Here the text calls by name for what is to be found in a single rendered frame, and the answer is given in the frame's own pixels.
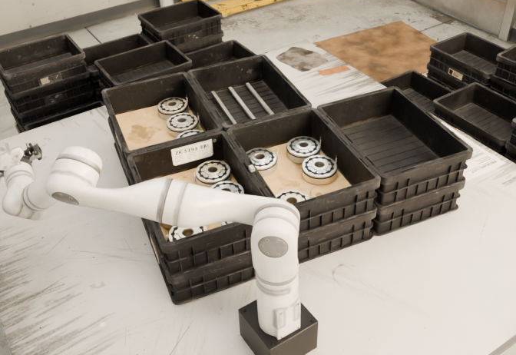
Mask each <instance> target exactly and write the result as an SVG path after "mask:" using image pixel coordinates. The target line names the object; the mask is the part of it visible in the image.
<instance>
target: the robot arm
mask: <svg viewBox="0 0 516 355"><path fill-rule="evenodd" d="M26 146H27V149H26V150H24V151H23V149H22V148H21V147H19V146H18V147H14V148H12V149H10V150H8V151H6V152H4V153H2V154H0V179H1V178H2V177H4V179H5V184H6V186H7V192H6V193H5V196H4V198H3V201H2V208H3V210H4V212H5V213H7V214H9V215H12V216H16V217H22V218H25V219H29V220H33V221H37V220H41V219H42V218H43V217H44V216H45V215H46V213H47V210H48V208H49V207H51V206H53V205H54V204H56V203H57V202H58V201H60V202H64V203H67V204H73V205H77V206H82V207H91V208H96V209H102V210H106V211H115V212H120V213H123V214H129V215H134V216H137V217H142V218H145V219H148V220H152V221H156V222H160V223H163V224H169V225H172V226H176V227H183V228H192V227H201V226H204V225H208V224H215V223H219V222H224V221H233V222H239V223H243V224H249V225H253V230H252V234H251V252H252V260H253V267H254V269H255V271H256V296H257V310H258V321H259V325H260V328H261V329H262V330H263V331H264V332H265V333H267V334H269V335H271V336H274V337H276V338H277V340H280V339H281V338H283V337H285V336H286V335H288V334H290V333H292V332H293V331H295V330H297V329H299V328H300V299H299V298H298V294H299V261H298V258H297V241H298V235H299V222H300V215H299V212H298V210H297V209H296V208H295V207H294V206H293V205H292V204H290V203H289V202H286V201H283V200H280V199H275V198H271V197H261V196H254V195H248V194H238V193H233V192H229V191H222V190H218V189H214V188H210V187H204V186H200V185H197V184H192V183H189V182H186V181H179V180H176V179H173V178H169V177H159V178H155V179H151V180H148V181H144V182H141V183H138V184H134V185H131V186H128V187H123V188H115V189H108V188H98V187H96V185H97V183H98V179H99V177H100V175H101V171H102V160H101V158H100V156H99V155H98V154H96V153H95V152H94V151H92V150H90V149H88V148H84V147H81V146H70V147H66V148H64V149H63V150H62V151H61V153H60V154H59V155H58V157H57V158H56V160H55V162H54V163H53V164H52V165H51V166H50V167H49V169H48V170H47V171H45V172H44V173H43V174H42V175H41V176H40V177H38V178H37V179H36V180H35V174H34V171H33V168H32V165H31V163H32V161H33V160H35V159H38V160H39V161H40V160H41V159H42V149H41V148H40V147H39V145H38V144H35V145H34V146H33V145H32V144H31V143H28V142H27V143H26ZM29 152H30V153H31V154H29ZM24 155H25V156H24Z"/></svg>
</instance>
